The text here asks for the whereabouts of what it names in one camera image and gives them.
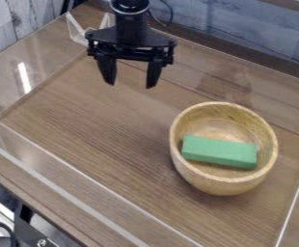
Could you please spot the clear acrylic corner bracket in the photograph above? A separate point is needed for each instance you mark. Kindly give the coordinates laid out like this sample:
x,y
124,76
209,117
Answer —
x,y
78,32

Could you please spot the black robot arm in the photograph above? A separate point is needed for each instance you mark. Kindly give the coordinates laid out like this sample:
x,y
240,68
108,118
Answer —
x,y
130,7

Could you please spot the black table frame bracket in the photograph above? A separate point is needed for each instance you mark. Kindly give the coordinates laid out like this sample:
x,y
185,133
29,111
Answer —
x,y
26,233

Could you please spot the round wooden bowl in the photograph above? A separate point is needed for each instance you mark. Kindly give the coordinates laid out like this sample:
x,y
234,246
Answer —
x,y
230,122

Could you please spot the green rectangular stick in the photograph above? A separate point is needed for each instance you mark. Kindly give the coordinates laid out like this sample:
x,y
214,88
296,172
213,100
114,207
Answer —
x,y
222,152

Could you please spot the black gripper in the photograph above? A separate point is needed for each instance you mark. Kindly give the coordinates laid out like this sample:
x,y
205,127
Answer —
x,y
132,40

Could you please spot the clear acrylic tray wall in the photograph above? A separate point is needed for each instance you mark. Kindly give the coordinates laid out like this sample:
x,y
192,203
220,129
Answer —
x,y
88,210

